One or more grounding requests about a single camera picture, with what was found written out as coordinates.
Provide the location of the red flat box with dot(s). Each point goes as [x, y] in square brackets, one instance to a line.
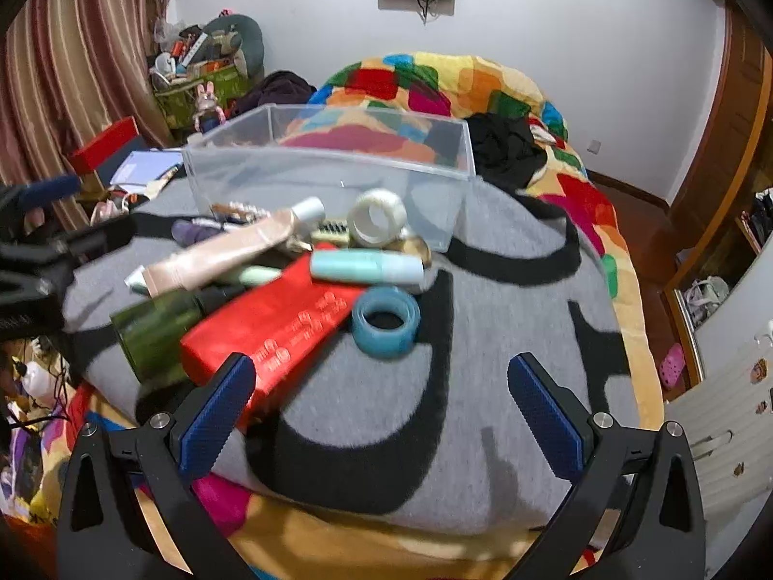
[89, 158]

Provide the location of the beige cosmetic tube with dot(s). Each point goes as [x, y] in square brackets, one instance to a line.
[201, 263]

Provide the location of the pink rabbit toy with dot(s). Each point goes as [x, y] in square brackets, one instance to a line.
[208, 113]

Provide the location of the black clothing pile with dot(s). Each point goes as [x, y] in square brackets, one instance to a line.
[504, 151]

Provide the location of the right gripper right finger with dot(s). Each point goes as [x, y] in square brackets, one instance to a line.
[582, 449]

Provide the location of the teal cylinder bottle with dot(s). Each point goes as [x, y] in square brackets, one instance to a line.
[367, 267]

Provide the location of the red pouch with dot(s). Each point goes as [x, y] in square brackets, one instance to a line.
[281, 326]

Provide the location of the gold small item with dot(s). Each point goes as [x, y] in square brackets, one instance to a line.
[412, 245]

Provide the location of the green neck pillow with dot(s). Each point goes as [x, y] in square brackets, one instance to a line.
[251, 38]

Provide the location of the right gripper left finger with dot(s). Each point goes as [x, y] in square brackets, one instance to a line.
[184, 449]

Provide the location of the grey black blanket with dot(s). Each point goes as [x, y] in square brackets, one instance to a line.
[433, 441]

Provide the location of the colourful patchwork quilt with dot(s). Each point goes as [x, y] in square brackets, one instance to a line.
[284, 542]

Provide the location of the white suitcase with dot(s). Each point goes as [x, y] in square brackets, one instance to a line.
[728, 422]

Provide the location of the dark green spray bottle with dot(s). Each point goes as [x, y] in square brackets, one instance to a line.
[150, 332]

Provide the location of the blue white book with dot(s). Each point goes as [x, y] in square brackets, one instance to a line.
[143, 167]

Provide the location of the striped pink curtain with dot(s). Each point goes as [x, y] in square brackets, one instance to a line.
[69, 69]

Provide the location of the dark purple clothing pile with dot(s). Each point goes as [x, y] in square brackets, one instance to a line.
[280, 88]

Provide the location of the white tape roll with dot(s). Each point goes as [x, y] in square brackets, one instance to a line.
[376, 218]

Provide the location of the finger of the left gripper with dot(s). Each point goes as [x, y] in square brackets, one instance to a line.
[85, 245]
[43, 193]

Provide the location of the pink croc shoe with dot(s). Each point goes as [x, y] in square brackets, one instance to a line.
[672, 367]

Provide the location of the clear plastic storage box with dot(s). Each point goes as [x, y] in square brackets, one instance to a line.
[278, 155]

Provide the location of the pale green tube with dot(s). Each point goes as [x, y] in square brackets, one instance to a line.
[251, 277]

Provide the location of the blue tape roll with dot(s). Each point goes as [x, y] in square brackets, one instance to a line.
[384, 322]

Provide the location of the wooden door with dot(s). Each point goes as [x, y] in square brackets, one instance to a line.
[741, 95]

